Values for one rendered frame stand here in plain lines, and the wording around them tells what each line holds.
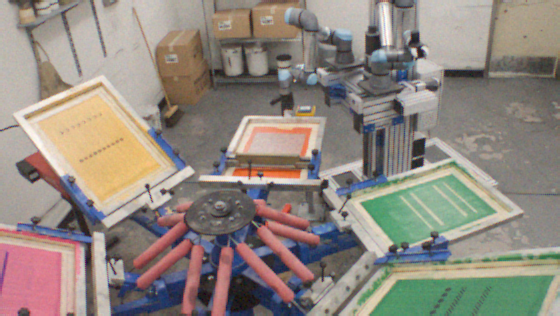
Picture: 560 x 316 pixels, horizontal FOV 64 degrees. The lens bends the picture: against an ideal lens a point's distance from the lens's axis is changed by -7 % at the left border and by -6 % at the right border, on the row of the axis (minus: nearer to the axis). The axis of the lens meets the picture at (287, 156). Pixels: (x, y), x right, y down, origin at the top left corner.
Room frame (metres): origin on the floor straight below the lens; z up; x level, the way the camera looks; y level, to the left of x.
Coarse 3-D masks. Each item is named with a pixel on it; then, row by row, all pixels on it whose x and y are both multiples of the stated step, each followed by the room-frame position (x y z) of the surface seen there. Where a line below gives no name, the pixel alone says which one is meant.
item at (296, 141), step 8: (296, 128) 2.88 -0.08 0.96; (304, 128) 2.87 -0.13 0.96; (280, 136) 2.79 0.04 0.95; (288, 136) 2.78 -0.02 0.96; (296, 136) 2.77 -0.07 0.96; (304, 136) 2.76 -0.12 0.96; (280, 144) 2.68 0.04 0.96; (288, 144) 2.68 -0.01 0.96; (296, 144) 2.67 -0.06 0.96; (304, 144) 2.66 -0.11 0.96; (280, 152) 2.59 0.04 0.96; (288, 152) 2.58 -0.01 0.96; (296, 152) 2.57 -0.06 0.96; (304, 152) 2.56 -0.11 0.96; (272, 168) 2.41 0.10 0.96; (272, 176) 2.33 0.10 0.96; (280, 176) 2.32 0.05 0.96; (288, 176) 2.31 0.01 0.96; (296, 176) 2.31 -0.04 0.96
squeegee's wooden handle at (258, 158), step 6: (240, 156) 2.43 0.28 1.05; (246, 156) 2.42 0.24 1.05; (252, 156) 2.42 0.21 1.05; (258, 156) 2.41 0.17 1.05; (264, 156) 2.40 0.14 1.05; (270, 156) 2.39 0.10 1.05; (276, 156) 2.39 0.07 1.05; (282, 156) 2.38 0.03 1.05; (288, 156) 2.37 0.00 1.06; (294, 156) 2.37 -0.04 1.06; (240, 162) 2.43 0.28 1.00; (246, 162) 2.42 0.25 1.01; (258, 162) 2.41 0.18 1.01; (264, 162) 2.40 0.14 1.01; (270, 162) 2.39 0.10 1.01; (276, 162) 2.39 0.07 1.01; (282, 162) 2.38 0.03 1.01; (288, 162) 2.37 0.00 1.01; (294, 162) 2.37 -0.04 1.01
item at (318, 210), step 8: (296, 112) 3.12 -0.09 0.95; (304, 112) 3.11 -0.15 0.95; (312, 112) 3.10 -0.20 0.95; (312, 192) 3.14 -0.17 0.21; (312, 200) 3.13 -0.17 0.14; (304, 208) 3.20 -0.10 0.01; (312, 208) 3.13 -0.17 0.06; (320, 208) 3.18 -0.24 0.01; (304, 216) 3.09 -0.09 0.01; (312, 216) 3.08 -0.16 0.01
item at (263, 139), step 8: (256, 128) 2.93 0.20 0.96; (264, 128) 2.92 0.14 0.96; (272, 128) 2.91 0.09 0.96; (256, 136) 2.82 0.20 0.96; (264, 136) 2.81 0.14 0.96; (272, 136) 2.80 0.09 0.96; (248, 144) 2.72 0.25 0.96; (256, 144) 2.71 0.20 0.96; (264, 144) 2.70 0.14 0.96; (272, 144) 2.69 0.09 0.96; (248, 152) 2.62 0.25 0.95; (256, 152) 2.61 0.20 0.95; (264, 152) 2.61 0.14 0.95; (272, 152) 2.60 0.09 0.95; (240, 168) 2.44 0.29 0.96; (248, 168) 2.44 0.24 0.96; (256, 168) 2.43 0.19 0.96; (264, 168) 2.42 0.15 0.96; (232, 176) 2.37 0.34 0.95; (240, 176) 2.36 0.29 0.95; (248, 176) 2.35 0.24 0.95; (256, 176) 2.34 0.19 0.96; (264, 176) 2.34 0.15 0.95
